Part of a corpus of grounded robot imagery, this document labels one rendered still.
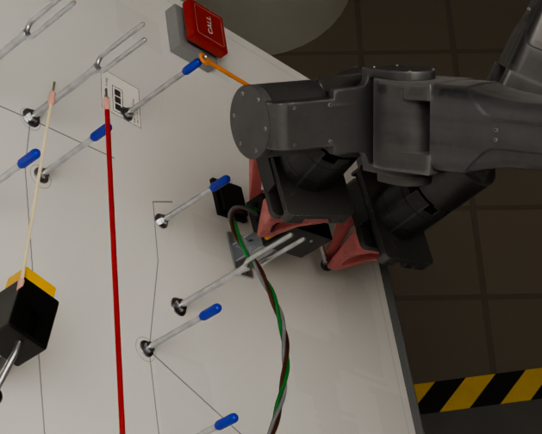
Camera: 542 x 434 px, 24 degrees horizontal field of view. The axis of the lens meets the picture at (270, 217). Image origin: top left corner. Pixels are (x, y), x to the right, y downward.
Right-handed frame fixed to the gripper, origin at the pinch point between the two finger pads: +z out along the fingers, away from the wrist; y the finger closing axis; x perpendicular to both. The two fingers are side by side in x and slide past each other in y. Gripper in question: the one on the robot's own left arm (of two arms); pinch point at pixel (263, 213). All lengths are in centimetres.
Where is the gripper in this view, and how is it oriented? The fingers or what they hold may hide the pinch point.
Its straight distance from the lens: 113.6
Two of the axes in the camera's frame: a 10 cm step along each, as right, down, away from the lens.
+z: -4.2, 4.8, 7.7
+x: 8.8, 0.0, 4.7
